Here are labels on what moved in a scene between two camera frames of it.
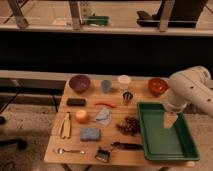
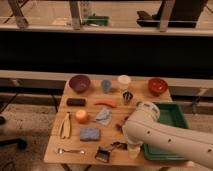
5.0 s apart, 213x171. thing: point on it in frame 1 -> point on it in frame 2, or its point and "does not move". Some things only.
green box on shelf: [98, 20] does not move
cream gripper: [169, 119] -> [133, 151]
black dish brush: [103, 154] does not move
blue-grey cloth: [104, 117] does not move
